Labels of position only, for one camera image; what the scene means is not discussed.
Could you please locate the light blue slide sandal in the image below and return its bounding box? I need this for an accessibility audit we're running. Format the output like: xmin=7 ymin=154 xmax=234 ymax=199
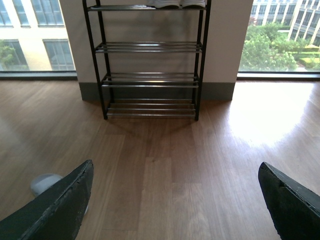
xmin=30 ymin=173 xmax=89 ymax=216

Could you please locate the black metal shoe rack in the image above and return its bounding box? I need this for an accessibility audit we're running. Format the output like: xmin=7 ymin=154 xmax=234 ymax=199
xmin=82 ymin=0 xmax=212 ymax=120

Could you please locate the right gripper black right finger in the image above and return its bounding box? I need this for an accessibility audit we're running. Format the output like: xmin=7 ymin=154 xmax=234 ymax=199
xmin=258 ymin=162 xmax=320 ymax=240

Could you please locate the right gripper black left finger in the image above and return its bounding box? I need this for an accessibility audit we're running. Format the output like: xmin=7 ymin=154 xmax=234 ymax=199
xmin=0 ymin=159 xmax=94 ymax=240

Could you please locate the grey sneaker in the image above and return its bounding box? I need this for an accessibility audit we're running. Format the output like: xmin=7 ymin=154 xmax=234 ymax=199
xmin=146 ymin=0 xmax=180 ymax=9
xmin=180 ymin=0 xmax=206 ymax=8

